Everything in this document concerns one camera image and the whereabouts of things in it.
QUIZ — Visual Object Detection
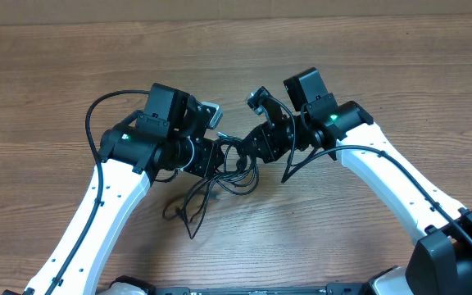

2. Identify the black usb cable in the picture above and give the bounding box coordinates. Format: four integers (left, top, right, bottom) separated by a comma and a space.
180, 131, 261, 241

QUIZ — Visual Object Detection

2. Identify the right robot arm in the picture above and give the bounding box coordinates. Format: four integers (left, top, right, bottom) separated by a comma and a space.
242, 68, 472, 294

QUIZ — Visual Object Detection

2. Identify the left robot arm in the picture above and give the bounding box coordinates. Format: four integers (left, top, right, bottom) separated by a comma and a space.
24, 83, 223, 294

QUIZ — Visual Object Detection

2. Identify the cardboard backdrop panel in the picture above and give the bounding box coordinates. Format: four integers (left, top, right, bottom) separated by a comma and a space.
0, 0, 472, 25

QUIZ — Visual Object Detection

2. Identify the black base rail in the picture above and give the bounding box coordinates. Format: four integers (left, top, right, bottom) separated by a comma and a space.
96, 265, 425, 295

